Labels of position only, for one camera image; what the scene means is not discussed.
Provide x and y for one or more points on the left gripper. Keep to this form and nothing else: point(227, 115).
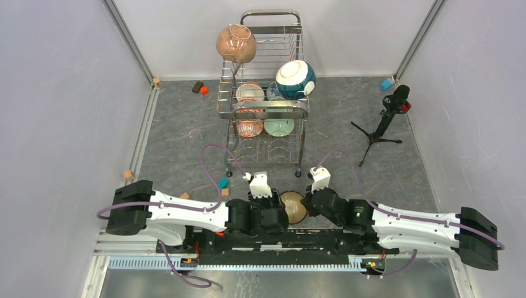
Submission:
point(274, 202)

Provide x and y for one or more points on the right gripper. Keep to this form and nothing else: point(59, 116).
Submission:
point(306, 201)

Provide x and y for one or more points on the black patterned bowl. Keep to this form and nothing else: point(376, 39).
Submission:
point(295, 210)

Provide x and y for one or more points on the teal and white bowl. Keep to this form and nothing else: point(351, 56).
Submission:
point(295, 79)

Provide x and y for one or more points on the pink speckled bowl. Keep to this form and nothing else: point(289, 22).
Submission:
point(236, 43)

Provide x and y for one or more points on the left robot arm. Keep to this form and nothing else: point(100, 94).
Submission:
point(138, 209)

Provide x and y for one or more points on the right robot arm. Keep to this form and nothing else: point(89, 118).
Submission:
point(370, 228)

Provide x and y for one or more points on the metal dish rack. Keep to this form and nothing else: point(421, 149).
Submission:
point(278, 33)

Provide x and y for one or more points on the teal block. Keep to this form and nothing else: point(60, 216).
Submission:
point(223, 183)

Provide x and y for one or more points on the pale green bowl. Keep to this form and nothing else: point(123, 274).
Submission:
point(279, 127)

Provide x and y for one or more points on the red patterned bowl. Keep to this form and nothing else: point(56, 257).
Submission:
point(249, 128)

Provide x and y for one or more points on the blue floral bowl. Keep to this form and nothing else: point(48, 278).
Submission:
point(272, 92)

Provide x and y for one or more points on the black microphone on tripod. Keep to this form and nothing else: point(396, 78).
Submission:
point(394, 104)

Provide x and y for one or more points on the white bowl orange rim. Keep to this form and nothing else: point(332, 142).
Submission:
point(250, 89)

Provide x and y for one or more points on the blue block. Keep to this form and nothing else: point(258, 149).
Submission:
point(386, 84)

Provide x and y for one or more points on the small red block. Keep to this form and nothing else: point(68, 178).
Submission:
point(204, 90)

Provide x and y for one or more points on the light wooden cube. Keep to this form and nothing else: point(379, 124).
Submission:
point(128, 175)

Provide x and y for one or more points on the brown block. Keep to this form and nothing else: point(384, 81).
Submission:
point(197, 86)

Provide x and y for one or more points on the corner wooden cube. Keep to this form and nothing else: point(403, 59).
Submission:
point(157, 81)

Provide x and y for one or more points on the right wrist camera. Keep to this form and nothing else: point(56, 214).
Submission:
point(320, 178)

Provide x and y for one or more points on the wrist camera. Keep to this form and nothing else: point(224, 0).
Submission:
point(320, 178)
point(258, 185)

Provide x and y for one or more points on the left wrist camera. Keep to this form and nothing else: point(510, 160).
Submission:
point(258, 185)

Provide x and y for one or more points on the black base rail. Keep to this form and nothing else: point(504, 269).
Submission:
point(292, 247)

